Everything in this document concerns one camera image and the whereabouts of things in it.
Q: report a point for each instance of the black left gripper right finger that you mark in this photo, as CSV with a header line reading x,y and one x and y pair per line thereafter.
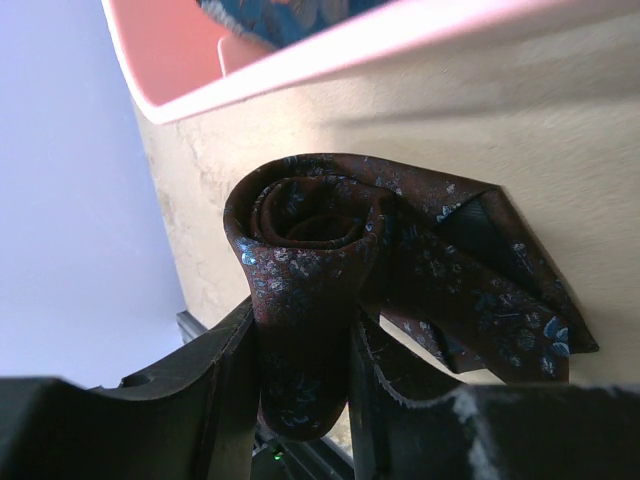
x,y
410,420

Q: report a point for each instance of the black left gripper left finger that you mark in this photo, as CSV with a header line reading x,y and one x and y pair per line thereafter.
x,y
190,415

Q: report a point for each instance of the maroon blue-flowered tie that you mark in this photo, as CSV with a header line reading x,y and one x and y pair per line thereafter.
x,y
326,239

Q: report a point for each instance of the pink divided organizer box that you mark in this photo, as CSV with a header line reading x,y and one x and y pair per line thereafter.
x,y
179,63

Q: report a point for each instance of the navy orange floral rolled tie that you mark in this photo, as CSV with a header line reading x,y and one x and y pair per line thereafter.
x,y
279,24

